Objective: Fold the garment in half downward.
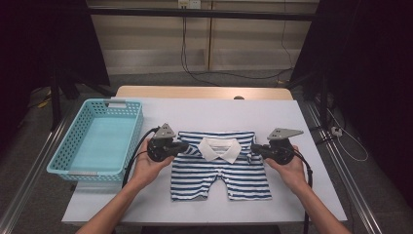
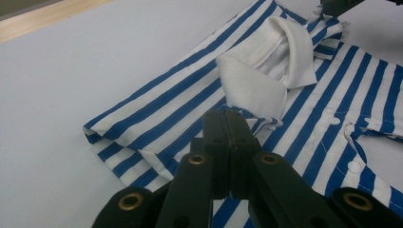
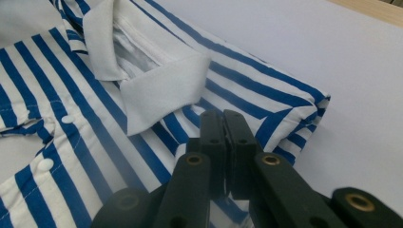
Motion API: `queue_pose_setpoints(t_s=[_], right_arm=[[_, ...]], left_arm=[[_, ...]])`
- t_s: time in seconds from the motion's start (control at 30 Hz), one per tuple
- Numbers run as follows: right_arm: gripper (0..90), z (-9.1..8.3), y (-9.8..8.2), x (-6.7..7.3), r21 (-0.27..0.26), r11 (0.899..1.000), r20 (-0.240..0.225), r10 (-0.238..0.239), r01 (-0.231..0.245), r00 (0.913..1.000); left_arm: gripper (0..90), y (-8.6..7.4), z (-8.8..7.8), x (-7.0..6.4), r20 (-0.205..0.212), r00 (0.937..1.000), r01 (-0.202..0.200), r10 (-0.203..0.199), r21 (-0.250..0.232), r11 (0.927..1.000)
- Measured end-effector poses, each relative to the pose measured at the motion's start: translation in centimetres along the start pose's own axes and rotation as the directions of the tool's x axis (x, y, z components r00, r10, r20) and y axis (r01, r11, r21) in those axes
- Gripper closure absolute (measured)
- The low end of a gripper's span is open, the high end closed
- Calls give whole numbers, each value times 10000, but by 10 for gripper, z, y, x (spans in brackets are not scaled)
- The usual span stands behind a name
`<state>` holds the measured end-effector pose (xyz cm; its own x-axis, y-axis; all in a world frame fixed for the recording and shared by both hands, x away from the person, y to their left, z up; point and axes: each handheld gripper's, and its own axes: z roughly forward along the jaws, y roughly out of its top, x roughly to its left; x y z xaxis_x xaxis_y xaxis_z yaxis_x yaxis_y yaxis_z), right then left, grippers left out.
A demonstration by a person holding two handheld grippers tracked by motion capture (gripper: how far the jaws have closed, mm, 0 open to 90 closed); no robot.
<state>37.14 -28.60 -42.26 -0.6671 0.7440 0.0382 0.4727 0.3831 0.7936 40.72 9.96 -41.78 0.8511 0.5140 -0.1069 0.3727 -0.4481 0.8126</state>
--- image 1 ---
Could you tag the dark round table grommet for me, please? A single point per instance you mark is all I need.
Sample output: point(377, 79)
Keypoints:
point(238, 97)

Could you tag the small yellow strip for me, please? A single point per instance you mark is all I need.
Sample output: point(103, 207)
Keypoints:
point(44, 103)

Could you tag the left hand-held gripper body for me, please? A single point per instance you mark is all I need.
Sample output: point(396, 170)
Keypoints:
point(162, 149)

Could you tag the blue white striped baby romper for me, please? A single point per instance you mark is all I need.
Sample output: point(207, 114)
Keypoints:
point(220, 175)

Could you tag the black curtain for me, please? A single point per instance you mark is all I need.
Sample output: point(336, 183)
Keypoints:
point(39, 39)
point(373, 65)

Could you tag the aluminium rail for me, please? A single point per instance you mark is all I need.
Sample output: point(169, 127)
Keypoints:
point(29, 182)
point(350, 188)

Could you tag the wooden table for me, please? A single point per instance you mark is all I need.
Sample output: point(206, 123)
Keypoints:
point(201, 92)

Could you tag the black metal stand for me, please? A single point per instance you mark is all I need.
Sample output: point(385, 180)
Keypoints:
point(323, 97)
point(55, 104)

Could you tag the light blue plastic basket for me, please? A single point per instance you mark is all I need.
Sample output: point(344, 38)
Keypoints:
point(97, 143)

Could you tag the white table mat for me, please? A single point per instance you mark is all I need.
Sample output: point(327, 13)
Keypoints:
point(211, 113)

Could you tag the white wall socket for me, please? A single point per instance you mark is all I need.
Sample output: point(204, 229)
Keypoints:
point(190, 4)

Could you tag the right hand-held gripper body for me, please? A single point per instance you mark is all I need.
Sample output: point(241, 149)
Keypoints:
point(279, 151)

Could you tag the person's right hand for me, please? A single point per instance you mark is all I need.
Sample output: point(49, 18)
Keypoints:
point(293, 174)

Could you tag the person's left hand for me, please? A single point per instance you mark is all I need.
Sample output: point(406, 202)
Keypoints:
point(149, 172)

